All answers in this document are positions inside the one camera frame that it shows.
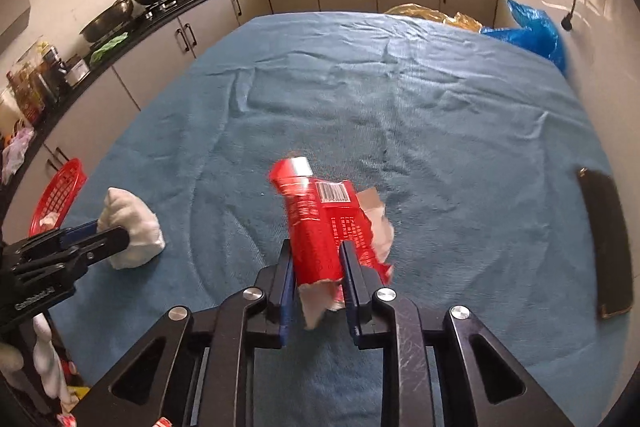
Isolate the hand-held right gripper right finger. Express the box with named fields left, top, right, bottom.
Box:
left=339, top=241, right=576, bottom=427

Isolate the dark glass bottle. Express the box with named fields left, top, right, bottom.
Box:
left=50, top=47, right=69, bottom=102

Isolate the blue tablecloth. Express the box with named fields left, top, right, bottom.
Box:
left=47, top=11, right=621, bottom=427

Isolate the person's left hand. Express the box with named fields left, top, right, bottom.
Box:
left=0, top=311, right=68, bottom=405

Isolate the green cloth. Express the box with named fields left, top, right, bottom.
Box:
left=90, top=33, right=129, bottom=64

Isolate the gas stove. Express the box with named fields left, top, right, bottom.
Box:
left=80, top=0, right=194, bottom=48

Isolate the dark soy sauce bottle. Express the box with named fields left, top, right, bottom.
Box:
left=34, top=52, right=57, bottom=108

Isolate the red torn wrapper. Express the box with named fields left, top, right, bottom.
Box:
left=268, top=155, right=396, bottom=332

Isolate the yellow plastic bag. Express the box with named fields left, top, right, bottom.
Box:
left=384, top=3, right=483, bottom=32

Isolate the small white container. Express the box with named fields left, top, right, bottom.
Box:
left=65, top=56, right=91, bottom=88

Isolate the red plastic basket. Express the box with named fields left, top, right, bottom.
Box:
left=29, top=158, right=87, bottom=238

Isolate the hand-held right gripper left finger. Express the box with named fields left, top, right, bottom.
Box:
left=82, top=239, right=298, bottom=427

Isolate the white tissue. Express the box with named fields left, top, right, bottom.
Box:
left=97, top=188, right=166, bottom=270

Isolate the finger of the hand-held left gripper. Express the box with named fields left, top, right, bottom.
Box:
left=60, top=226, right=132, bottom=266
left=15, top=219, right=102, bottom=254

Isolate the blue plastic bag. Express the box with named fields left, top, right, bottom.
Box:
left=480, top=0, right=568, bottom=75

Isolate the red label bottle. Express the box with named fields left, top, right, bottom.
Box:
left=14, top=68, right=46, bottom=124

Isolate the black rectangular case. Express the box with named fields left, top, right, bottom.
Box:
left=577, top=167, right=635, bottom=320

